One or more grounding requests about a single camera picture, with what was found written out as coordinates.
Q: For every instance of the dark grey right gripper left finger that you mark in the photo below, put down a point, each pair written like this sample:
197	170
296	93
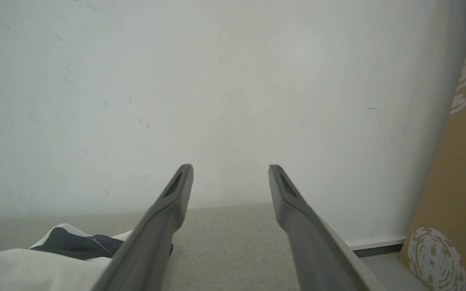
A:
152	242

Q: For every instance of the white and black t-shirt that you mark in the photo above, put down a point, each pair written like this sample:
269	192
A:
22	270

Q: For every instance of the black cloth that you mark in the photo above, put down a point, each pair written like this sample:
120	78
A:
233	250

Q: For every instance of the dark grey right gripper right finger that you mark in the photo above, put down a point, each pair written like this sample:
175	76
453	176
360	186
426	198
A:
318	258

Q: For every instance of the white baseboard strip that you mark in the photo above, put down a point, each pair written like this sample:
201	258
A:
378	243

